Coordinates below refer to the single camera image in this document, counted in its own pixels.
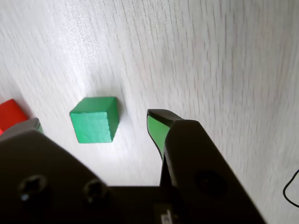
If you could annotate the green wooden cube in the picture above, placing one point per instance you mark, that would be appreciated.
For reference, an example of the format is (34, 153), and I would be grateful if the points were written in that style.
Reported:
(93, 126)

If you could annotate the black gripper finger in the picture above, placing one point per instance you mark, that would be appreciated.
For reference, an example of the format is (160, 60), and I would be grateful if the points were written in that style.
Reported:
(35, 175)
(198, 163)

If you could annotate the red wooden cube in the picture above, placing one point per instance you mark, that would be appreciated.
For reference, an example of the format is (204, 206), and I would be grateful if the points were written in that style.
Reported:
(11, 114)

